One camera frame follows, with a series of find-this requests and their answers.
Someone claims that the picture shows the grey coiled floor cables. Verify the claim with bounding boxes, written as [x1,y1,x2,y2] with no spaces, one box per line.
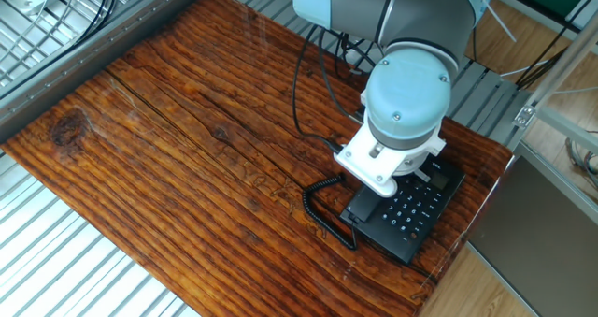
[563,129,598,190]

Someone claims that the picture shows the thick black sleeved cable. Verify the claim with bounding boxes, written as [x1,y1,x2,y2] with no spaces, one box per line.
[332,30,380,75]

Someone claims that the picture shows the aluminium frame post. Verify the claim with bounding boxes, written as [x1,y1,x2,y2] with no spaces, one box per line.
[512,12,598,130]

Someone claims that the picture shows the grey flat panel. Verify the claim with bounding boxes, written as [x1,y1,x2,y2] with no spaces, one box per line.
[468,155,598,317]

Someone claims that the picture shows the black desk telephone base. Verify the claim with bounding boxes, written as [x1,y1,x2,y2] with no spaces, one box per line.
[339,153,467,266]

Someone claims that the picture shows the black floor cable bundle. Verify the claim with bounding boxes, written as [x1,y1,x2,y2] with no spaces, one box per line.
[515,24,580,90]

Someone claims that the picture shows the black coiled telephone cord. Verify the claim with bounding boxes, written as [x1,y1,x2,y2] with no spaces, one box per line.
[301,172,360,252]

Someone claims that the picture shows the wood grain table mat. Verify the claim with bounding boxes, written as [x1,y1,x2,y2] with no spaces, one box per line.
[0,0,514,317]

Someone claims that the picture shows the black cable on slats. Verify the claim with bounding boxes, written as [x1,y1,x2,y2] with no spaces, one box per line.
[69,0,118,50]

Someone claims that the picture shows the white cable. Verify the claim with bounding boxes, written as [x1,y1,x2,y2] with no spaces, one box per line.
[498,58,555,79]

